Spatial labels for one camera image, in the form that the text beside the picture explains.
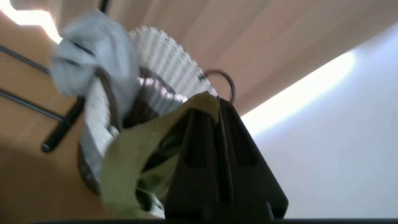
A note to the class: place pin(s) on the white laundry basket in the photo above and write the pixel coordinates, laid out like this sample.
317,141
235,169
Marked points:
174,59

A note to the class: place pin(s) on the pale grey garment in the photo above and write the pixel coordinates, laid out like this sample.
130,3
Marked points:
93,53

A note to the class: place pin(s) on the green sleeveless shirt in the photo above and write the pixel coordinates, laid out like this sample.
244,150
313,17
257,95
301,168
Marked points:
124,168

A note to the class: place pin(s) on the black clothes rack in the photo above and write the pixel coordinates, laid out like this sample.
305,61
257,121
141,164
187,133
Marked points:
63,124

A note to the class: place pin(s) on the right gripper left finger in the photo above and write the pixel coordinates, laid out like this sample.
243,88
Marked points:
192,189

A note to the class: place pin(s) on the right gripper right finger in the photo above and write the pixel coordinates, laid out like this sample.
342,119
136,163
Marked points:
252,189

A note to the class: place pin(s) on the beige curtain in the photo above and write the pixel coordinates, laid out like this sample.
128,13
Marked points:
280,37

